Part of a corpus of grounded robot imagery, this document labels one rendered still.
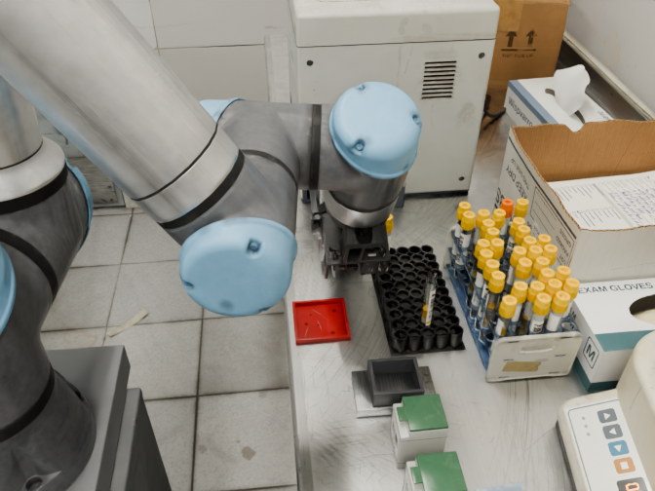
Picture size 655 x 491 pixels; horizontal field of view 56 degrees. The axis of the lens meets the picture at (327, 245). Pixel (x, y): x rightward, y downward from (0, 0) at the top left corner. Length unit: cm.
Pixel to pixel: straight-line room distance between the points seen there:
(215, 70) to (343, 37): 148
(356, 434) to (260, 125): 35
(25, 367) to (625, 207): 78
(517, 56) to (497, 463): 89
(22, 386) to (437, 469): 36
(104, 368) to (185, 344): 126
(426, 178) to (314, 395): 43
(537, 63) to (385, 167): 91
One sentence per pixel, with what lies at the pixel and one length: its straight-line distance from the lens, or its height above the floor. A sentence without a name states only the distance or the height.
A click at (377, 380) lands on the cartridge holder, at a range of 72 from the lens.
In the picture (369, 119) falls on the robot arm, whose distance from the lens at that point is 50.
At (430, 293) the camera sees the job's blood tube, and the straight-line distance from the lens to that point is 73.
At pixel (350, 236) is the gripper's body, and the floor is 106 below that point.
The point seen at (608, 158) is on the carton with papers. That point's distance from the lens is 103.
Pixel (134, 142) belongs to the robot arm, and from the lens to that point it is 38.
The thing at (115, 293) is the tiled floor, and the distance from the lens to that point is 221.
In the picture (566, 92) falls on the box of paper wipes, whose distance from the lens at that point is 123.
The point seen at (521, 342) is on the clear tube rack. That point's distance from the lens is 72.
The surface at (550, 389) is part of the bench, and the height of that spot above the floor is 88.
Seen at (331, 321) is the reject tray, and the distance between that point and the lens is 79.
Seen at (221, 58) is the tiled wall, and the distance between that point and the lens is 230.
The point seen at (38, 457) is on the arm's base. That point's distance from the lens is 62.
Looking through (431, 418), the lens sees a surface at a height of 94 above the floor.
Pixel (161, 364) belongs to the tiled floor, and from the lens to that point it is 195.
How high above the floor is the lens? 145
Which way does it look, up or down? 40 degrees down
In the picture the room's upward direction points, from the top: straight up
